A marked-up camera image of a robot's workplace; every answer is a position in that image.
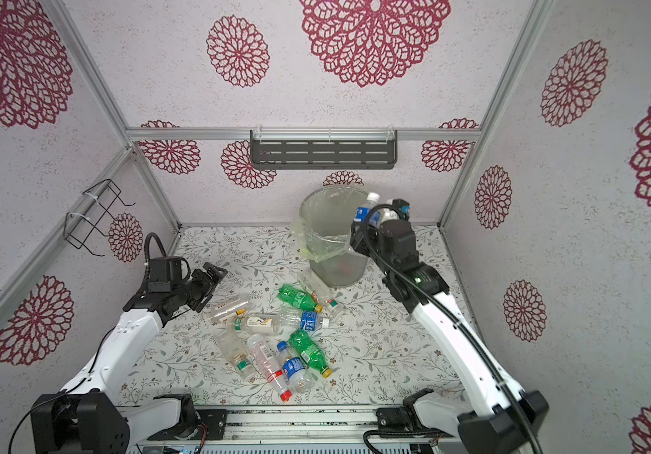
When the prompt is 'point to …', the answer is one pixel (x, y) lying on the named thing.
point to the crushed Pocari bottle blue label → (293, 320)
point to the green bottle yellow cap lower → (309, 351)
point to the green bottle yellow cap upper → (298, 297)
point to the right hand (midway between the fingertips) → (361, 224)
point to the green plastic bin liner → (326, 213)
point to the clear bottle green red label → (320, 290)
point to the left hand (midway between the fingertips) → (221, 284)
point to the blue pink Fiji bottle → (344, 269)
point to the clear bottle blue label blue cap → (294, 370)
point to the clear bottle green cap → (234, 346)
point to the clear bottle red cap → (268, 363)
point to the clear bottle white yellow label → (261, 323)
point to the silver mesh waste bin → (326, 216)
